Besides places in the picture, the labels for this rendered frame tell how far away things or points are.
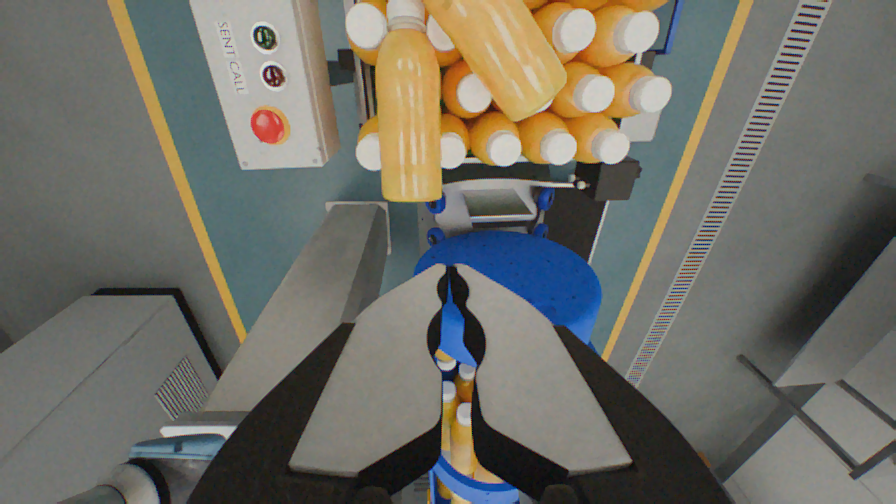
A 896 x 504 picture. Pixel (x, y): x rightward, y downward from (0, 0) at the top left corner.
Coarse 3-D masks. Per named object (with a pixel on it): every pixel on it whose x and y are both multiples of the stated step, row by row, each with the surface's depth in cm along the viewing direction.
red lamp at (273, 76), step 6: (270, 66) 31; (276, 66) 32; (264, 72) 31; (270, 72) 31; (276, 72) 31; (282, 72) 32; (264, 78) 32; (270, 78) 32; (276, 78) 32; (282, 78) 32; (270, 84) 32; (276, 84) 32; (282, 84) 33
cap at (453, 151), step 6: (444, 138) 37; (450, 138) 37; (456, 138) 37; (444, 144) 37; (450, 144) 37; (456, 144) 37; (462, 144) 37; (444, 150) 38; (450, 150) 38; (456, 150) 38; (462, 150) 38; (444, 156) 38; (450, 156) 38; (456, 156) 38; (462, 156) 38; (444, 162) 38; (450, 162) 38; (456, 162) 38
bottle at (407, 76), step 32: (416, 32) 30; (384, 64) 31; (416, 64) 30; (384, 96) 31; (416, 96) 31; (384, 128) 32; (416, 128) 32; (384, 160) 33; (416, 160) 32; (384, 192) 35; (416, 192) 33
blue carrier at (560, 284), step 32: (448, 256) 52; (480, 256) 52; (512, 256) 51; (544, 256) 51; (576, 256) 51; (448, 288) 44; (512, 288) 44; (544, 288) 44; (576, 288) 44; (448, 320) 39; (576, 320) 38; (448, 352) 42; (448, 480) 61
